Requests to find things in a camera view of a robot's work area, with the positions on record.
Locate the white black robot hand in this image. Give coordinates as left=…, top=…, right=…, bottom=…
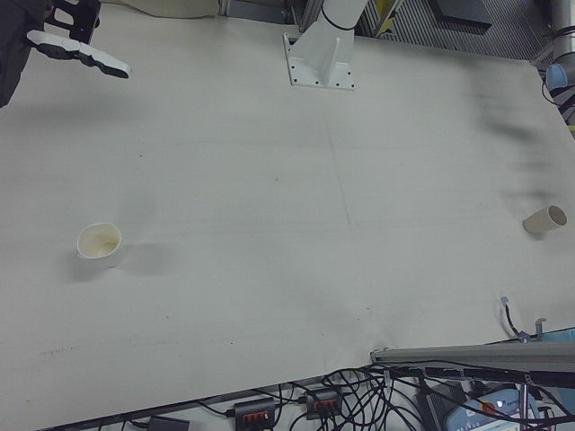
left=0, top=0, right=131, bottom=109

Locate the white paper cup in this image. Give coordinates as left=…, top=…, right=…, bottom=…
left=75, top=223, right=123, bottom=269

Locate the beige paper cup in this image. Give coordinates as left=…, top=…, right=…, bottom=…
left=522, top=205, right=568, bottom=236

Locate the white table cover sheet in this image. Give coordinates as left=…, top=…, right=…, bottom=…
left=0, top=6, right=575, bottom=430

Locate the small black power adapter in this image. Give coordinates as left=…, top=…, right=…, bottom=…
left=147, top=416, right=190, bottom=431

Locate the black orange power strip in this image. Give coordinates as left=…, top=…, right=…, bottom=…
left=233, top=397, right=278, bottom=426
left=304, top=389, right=343, bottom=421

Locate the dark grey box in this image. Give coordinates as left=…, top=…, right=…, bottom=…
left=433, top=0, right=493, bottom=32

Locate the aluminium profile column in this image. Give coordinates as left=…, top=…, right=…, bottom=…
left=370, top=343, right=575, bottom=390

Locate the black power supply box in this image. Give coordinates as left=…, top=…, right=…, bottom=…
left=415, top=383, right=468, bottom=431

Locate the grey teach pendant tablet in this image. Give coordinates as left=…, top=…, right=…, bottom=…
left=444, top=386, right=575, bottom=431

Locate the light blue plastic bin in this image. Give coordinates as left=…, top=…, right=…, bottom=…
left=529, top=327, right=575, bottom=347

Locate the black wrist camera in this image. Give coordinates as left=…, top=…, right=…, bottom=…
left=44, top=0, right=101, bottom=44

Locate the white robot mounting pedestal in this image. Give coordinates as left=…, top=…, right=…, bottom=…
left=281, top=0, right=358, bottom=93

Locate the yellow black striped post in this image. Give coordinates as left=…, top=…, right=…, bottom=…
left=376, top=0, right=399, bottom=37

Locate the black cable tangle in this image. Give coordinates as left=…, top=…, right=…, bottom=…
left=273, top=365, right=450, bottom=431

